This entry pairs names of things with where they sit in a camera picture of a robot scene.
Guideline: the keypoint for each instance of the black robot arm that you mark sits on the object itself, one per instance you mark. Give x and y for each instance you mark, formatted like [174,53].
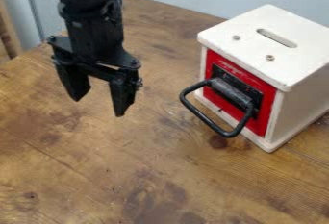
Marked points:
[91,51]

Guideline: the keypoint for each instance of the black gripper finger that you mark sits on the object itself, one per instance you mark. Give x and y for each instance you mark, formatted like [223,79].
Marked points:
[123,92]
[73,80]

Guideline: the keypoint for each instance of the red drawer front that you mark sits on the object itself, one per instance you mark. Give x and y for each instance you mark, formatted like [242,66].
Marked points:
[239,90]

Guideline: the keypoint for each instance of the wooden post at left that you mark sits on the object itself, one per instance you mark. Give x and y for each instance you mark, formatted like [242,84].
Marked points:
[9,43]

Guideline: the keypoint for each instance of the white wooden box cabinet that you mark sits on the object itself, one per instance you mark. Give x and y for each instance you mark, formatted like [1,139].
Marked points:
[275,52]

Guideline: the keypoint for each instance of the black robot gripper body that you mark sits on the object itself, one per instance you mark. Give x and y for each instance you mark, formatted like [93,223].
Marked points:
[93,44]

